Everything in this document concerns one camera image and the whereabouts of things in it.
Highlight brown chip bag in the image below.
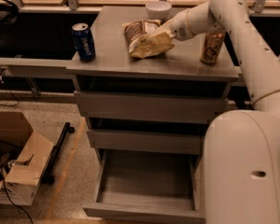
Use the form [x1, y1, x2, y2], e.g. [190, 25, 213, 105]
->
[122, 20, 175, 59]

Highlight cardboard box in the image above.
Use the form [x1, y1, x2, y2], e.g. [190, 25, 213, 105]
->
[0, 111, 53, 206]

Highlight grey drawer cabinet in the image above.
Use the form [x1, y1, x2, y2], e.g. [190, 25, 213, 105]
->
[65, 5, 240, 161]

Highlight white bowl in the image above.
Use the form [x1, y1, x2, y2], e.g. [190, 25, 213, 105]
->
[146, 1, 172, 20]

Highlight top drawer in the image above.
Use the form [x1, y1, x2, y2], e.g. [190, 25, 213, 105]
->
[75, 91, 227, 124]

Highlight long grey bench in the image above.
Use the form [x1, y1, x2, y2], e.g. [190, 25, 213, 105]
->
[0, 57, 72, 79]

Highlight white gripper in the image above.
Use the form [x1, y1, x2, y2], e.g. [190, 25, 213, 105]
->
[133, 9, 197, 60]

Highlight open bottom drawer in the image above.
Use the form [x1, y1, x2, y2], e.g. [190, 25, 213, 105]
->
[84, 150, 205, 224]

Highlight blue pepsi can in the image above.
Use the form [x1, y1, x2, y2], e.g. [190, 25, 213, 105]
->
[72, 23, 95, 61]

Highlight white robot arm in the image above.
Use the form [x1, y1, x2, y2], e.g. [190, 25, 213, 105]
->
[149, 0, 280, 224]

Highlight middle drawer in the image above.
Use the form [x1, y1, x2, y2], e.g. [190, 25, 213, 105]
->
[87, 129, 203, 155]

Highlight black metal bar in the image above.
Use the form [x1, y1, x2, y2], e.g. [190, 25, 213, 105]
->
[41, 122, 75, 185]

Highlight gold soda can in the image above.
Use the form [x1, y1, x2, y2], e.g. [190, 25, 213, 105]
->
[200, 33, 225, 64]

